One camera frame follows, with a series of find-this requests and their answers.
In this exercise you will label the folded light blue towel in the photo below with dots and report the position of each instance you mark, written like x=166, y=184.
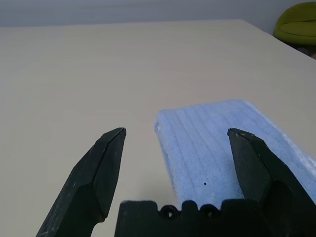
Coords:
x=197, y=148

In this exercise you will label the lime green chair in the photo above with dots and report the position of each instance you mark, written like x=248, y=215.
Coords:
x=298, y=22

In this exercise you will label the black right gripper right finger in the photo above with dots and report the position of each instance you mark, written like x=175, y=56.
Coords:
x=266, y=172

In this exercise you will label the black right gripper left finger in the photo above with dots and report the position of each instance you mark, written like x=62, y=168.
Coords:
x=86, y=177

